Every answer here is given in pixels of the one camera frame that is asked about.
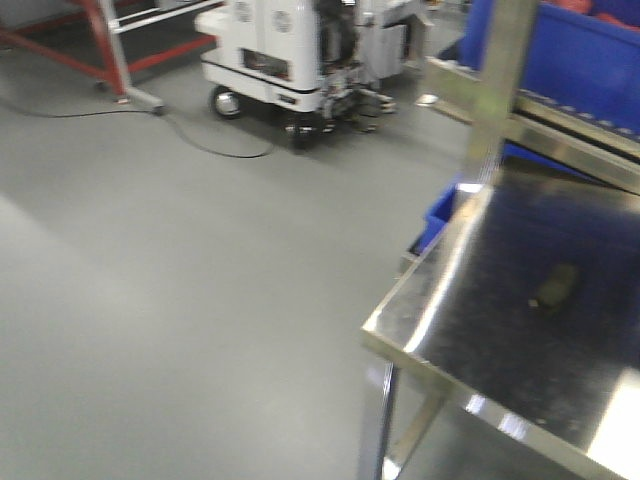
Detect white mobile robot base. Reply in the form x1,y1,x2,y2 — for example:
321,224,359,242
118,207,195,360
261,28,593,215
195,0,433,150

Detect inner left brake pad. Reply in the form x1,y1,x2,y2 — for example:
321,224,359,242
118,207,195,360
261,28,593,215
528,263,580,312

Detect blue bin under table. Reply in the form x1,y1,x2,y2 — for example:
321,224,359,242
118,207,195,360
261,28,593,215
408,182,457,256

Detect right blue plastic bin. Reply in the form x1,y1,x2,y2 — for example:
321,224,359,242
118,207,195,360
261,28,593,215
439,0,640,136

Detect black floor cable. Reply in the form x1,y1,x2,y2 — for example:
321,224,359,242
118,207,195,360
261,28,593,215
0,97,274,160

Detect stainless steel rack frame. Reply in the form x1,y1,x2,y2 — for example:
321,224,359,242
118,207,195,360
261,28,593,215
419,0,640,196

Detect red metal frame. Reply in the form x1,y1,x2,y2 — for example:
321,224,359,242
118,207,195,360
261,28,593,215
1,1,225,116

